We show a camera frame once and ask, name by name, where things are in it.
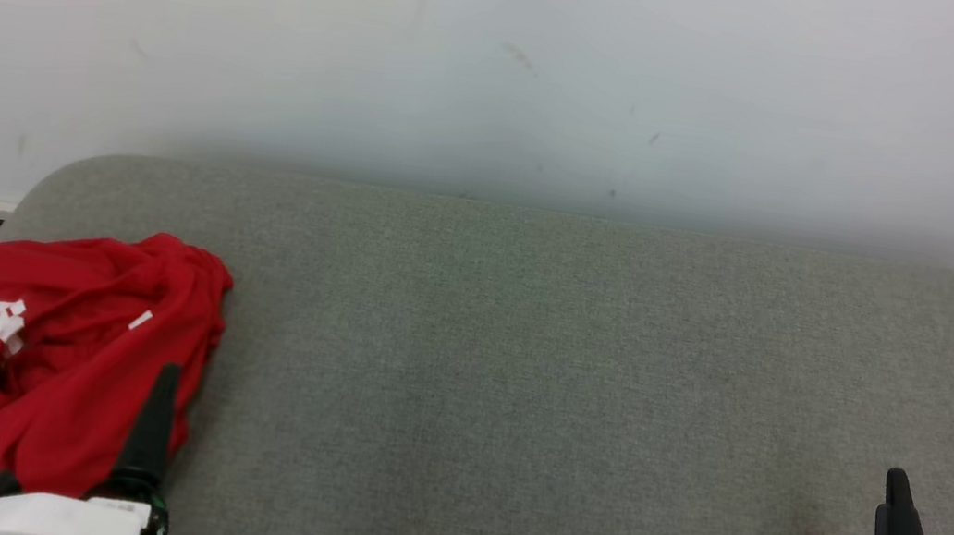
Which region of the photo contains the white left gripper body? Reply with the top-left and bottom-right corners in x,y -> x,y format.
0,453 -> 205,535

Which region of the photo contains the red shirt with white sleeves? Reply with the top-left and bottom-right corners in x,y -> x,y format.
0,210 -> 240,526

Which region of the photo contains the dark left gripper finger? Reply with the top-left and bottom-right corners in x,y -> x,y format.
107,357 -> 186,505

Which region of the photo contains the grey fabric sofa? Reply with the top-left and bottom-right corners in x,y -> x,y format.
0,133 -> 954,535

